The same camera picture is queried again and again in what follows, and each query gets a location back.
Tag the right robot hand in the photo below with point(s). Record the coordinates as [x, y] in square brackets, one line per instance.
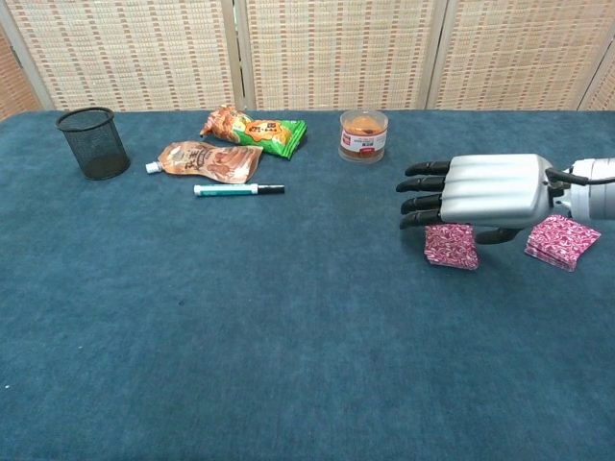
[495, 189]

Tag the pink patterned card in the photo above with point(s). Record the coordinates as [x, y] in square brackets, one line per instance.
[562, 242]
[451, 247]

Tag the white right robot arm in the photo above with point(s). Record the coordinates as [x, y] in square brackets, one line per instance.
[593, 197]

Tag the beige woven screen panel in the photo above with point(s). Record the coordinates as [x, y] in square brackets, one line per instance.
[603, 91]
[130, 53]
[519, 53]
[336, 53]

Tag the clear jar orange contents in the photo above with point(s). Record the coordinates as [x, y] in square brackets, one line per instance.
[363, 139]

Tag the green orange snack bag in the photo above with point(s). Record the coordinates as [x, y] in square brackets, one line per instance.
[262, 132]

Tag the green white marker pen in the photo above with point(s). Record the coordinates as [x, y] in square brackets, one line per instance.
[226, 190]

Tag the brown spout sauce pouch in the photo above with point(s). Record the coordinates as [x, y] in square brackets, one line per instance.
[216, 163]

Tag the black mesh pen cup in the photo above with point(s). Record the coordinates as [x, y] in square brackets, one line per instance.
[98, 149]

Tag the orange woven screen panel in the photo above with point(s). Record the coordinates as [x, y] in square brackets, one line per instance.
[14, 86]

